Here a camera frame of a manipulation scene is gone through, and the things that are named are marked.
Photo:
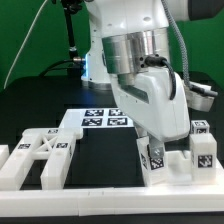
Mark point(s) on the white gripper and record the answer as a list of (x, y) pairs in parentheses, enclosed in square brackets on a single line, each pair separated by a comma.
[(165, 119)]

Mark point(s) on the white chair seat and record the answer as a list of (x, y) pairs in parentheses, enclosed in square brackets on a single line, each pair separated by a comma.
[(179, 170)]

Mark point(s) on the white chair back frame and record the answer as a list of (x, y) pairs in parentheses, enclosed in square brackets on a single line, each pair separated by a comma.
[(54, 145)]

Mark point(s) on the white tagged cube right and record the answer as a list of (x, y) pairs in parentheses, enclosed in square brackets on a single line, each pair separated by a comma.
[(199, 126)]

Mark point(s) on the white U-shaped obstacle fence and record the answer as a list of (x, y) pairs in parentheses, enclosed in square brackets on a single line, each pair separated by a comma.
[(114, 201)]

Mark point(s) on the white part at left edge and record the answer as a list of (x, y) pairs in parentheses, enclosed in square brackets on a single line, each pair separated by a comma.
[(4, 154)]

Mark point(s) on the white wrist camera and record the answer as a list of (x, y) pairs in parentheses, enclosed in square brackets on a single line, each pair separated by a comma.
[(201, 101)]

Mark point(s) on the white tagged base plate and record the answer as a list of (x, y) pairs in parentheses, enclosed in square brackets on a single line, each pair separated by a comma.
[(81, 119)]

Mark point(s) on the black camera stand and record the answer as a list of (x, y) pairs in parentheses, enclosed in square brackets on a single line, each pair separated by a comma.
[(71, 7)]

